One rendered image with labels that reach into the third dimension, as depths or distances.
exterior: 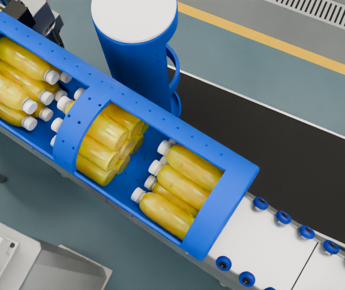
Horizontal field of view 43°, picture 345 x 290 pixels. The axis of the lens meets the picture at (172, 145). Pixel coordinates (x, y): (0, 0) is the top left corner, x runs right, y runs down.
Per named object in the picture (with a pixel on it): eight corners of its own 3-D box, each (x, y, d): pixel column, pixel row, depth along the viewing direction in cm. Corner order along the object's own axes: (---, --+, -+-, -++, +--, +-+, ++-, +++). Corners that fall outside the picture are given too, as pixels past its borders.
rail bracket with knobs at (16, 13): (22, 43, 154) (11, 26, 145) (6, 33, 156) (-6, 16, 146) (40, 23, 157) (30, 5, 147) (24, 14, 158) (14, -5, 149)
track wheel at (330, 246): (336, 258, 120) (340, 252, 119) (321, 248, 121) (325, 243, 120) (336, 250, 124) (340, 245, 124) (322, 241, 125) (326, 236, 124)
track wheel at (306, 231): (311, 242, 122) (315, 237, 121) (297, 233, 123) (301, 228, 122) (313, 235, 126) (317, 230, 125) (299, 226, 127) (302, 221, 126)
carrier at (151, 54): (144, 148, 219) (192, 119, 224) (118, 60, 137) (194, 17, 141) (116, 105, 228) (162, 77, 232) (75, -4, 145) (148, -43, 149)
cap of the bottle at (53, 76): (44, 82, 125) (49, 86, 124) (48, 70, 123) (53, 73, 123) (52, 81, 128) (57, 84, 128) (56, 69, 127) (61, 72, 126)
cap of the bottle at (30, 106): (34, 103, 126) (39, 106, 126) (25, 113, 125) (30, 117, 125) (30, 96, 123) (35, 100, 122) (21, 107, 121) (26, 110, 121)
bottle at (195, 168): (222, 192, 118) (165, 156, 122) (235, 171, 116) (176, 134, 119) (215, 201, 112) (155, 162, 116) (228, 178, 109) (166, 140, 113)
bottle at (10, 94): (-8, 71, 132) (40, 102, 128) (-24, 88, 130) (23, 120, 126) (-17, 58, 125) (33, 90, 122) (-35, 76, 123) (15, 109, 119)
